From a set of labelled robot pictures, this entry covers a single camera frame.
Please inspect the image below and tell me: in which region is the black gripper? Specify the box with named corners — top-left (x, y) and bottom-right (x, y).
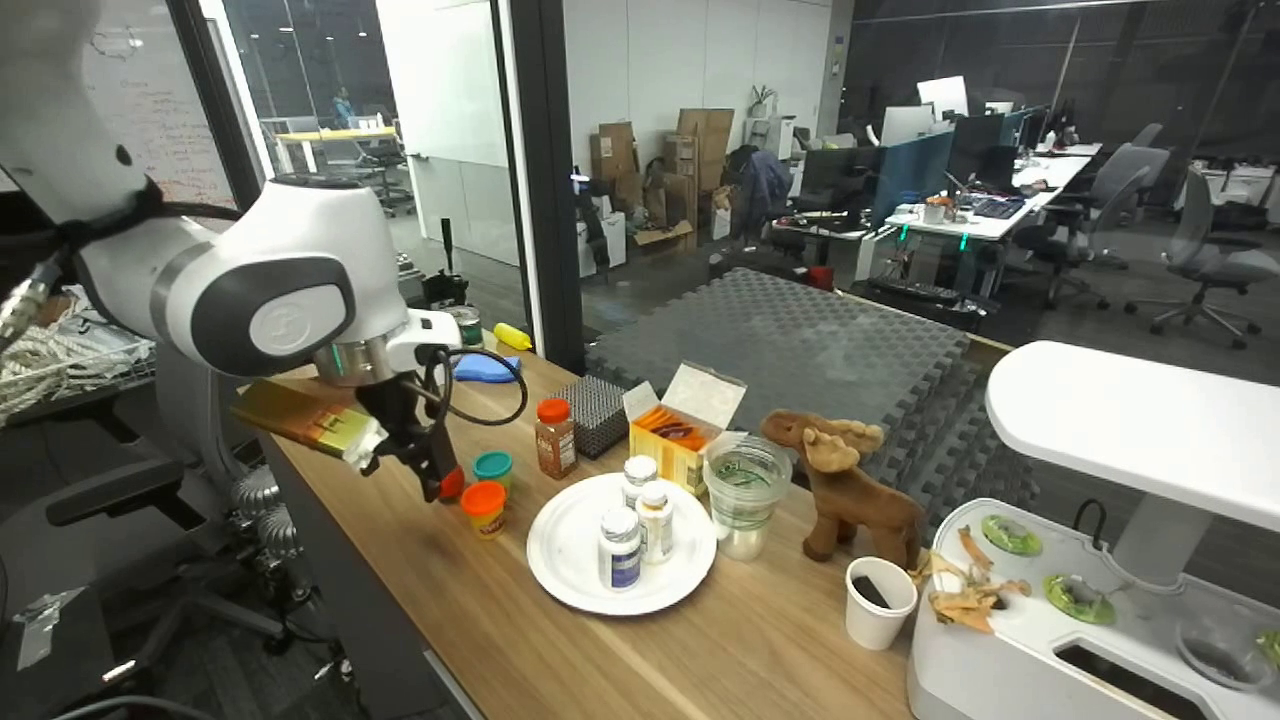
top-left (355, 371), bottom-right (468, 507)

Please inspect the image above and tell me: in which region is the orange lid play dough tub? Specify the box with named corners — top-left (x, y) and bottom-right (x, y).
top-left (457, 479), bottom-right (513, 540)

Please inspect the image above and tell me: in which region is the orange lid spice jar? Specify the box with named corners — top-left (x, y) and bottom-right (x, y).
top-left (532, 398), bottom-right (578, 485)

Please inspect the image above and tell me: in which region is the white pill bottle tan label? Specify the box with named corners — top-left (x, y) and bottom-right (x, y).
top-left (634, 479), bottom-right (681, 565)

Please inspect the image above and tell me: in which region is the white round plate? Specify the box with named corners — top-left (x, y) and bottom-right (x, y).
top-left (525, 470), bottom-right (725, 620)

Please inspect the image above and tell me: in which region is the blue sponge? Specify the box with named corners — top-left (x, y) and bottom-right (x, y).
top-left (452, 348), bottom-right (525, 391)

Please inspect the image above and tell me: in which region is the small green jar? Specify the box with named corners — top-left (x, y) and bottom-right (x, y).
top-left (447, 305), bottom-right (487, 354)

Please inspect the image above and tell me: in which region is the open orange cardboard box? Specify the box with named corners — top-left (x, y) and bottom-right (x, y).
top-left (618, 361), bottom-right (752, 501)

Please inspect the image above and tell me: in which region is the grey office chair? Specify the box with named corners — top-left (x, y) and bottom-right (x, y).
top-left (1153, 169), bottom-right (1280, 354)
top-left (0, 338), bottom-right (316, 720)

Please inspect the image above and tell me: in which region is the clear plastic tumbler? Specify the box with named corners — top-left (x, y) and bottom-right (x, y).
top-left (701, 434), bottom-right (795, 569)

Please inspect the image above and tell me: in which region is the grey foam floor mat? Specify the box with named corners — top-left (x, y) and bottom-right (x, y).
top-left (592, 264), bottom-right (1056, 532)

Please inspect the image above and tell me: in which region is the brown moose plush toy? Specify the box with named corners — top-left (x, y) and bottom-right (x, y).
top-left (758, 409), bottom-right (929, 573)

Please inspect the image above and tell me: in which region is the seated person blue jacket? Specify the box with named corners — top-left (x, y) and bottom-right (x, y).
top-left (725, 139), bottom-right (795, 252)

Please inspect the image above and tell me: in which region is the small white paper cup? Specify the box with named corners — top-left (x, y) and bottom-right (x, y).
top-left (839, 551), bottom-right (922, 655)

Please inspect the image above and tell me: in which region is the whiteboard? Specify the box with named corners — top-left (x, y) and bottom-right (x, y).
top-left (77, 0), bottom-right (244, 204)

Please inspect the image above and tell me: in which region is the blue desk partition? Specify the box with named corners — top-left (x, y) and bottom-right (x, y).
top-left (872, 132), bottom-right (960, 224)

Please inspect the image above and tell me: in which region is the white office desk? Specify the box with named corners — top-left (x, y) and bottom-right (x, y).
top-left (885, 139), bottom-right (1112, 252)

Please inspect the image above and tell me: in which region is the white monitor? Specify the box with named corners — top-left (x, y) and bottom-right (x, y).
top-left (914, 74), bottom-right (974, 126)

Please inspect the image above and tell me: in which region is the dark office chair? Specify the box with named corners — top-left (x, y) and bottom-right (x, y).
top-left (1010, 135), bottom-right (1177, 305)

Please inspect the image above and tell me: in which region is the white hydroponic planter with lamp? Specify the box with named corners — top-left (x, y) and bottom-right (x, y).
top-left (904, 338), bottom-right (1280, 720)

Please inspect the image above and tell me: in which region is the yellow brown wrist camera mount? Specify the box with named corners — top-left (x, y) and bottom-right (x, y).
top-left (237, 376), bottom-right (387, 473)

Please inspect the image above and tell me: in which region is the black window post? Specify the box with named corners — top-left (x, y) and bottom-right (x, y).
top-left (494, 0), bottom-right (592, 376)

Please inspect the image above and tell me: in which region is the braided cable connector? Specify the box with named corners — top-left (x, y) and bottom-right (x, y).
top-left (0, 258), bottom-right (71, 354)

